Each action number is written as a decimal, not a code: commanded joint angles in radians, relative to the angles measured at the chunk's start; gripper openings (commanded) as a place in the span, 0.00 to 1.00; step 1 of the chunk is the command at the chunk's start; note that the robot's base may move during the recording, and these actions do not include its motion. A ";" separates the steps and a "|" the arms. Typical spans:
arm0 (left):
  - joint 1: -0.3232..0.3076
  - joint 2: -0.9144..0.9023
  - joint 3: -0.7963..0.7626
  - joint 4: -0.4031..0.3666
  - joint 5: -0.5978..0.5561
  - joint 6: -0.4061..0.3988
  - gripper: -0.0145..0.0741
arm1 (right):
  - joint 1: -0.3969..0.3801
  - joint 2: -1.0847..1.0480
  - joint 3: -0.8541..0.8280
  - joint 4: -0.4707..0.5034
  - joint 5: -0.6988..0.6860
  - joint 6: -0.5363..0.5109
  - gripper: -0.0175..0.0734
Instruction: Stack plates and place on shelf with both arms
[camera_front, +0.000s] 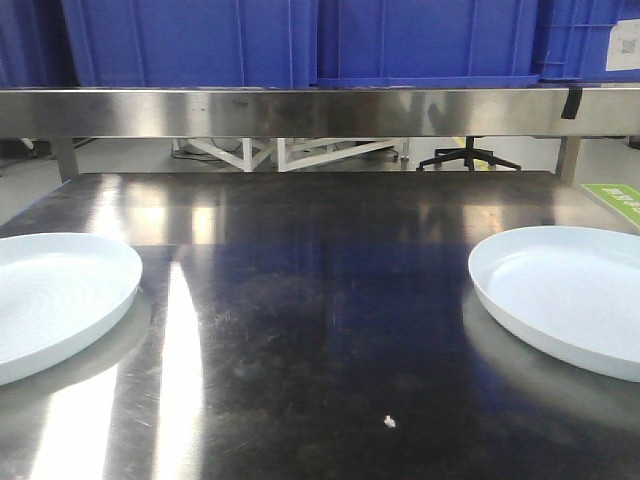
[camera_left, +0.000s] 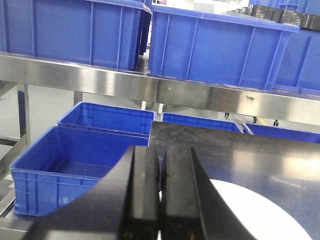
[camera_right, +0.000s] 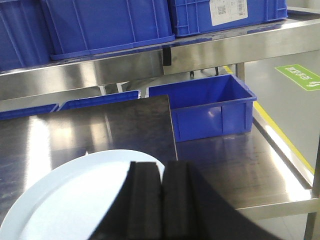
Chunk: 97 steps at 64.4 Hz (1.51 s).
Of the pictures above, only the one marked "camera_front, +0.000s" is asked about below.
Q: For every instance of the light blue plate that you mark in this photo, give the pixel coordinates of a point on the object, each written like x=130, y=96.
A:
x=570, y=292
x=60, y=293

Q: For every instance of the black office chair base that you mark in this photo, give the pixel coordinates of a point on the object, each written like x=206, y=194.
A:
x=468, y=153

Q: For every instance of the small white crumb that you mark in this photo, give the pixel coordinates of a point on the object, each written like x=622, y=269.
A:
x=389, y=422

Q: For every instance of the blue plastic crate right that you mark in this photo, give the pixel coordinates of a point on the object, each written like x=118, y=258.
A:
x=468, y=44

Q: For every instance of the blue plastic crate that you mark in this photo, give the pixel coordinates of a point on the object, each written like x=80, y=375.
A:
x=266, y=44
x=468, y=44

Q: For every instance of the black tape strip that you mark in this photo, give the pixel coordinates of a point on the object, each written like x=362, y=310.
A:
x=572, y=103

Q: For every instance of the green floor sign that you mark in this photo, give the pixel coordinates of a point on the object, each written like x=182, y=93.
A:
x=623, y=199

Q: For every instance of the blue plastic crate left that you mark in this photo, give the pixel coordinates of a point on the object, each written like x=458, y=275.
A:
x=266, y=44

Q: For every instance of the white paper label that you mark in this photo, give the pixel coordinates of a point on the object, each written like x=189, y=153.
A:
x=623, y=46

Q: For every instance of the white metal frame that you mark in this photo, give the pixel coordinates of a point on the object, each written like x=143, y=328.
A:
x=288, y=154

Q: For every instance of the steel shelf post right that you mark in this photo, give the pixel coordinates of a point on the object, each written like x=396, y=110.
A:
x=567, y=158

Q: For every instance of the steel shelf post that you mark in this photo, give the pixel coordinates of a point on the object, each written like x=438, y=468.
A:
x=567, y=158
x=63, y=150

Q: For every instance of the steel shelf post left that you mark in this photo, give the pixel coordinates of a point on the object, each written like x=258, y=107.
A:
x=63, y=150

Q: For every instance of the stainless steel shelf rail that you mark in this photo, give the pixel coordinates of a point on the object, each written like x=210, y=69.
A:
x=610, y=109

